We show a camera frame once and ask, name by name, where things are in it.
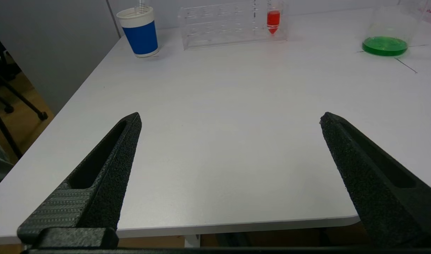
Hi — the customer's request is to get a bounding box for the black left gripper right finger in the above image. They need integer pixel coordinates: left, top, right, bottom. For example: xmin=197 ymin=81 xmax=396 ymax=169
xmin=320 ymin=112 xmax=431 ymax=247

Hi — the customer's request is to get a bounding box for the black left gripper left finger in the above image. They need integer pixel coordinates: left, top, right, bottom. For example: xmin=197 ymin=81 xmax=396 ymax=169
xmin=17 ymin=112 xmax=142 ymax=247

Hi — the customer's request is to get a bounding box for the clear glass beaker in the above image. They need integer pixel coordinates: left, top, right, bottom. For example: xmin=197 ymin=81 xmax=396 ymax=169
xmin=362 ymin=5 xmax=425 ymax=57

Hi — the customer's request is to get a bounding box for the red pigment test tube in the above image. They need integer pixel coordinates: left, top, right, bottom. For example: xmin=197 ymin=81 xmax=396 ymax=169
xmin=266 ymin=0 xmax=282 ymax=35

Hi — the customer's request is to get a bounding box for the blue white paper cup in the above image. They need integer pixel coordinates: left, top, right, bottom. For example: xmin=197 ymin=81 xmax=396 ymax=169
xmin=116 ymin=6 xmax=160 ymax=58

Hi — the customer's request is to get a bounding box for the black chair frame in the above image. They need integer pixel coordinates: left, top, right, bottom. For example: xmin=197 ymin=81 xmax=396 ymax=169
xmin=0 ymin=28 xmax=49 ymax=160

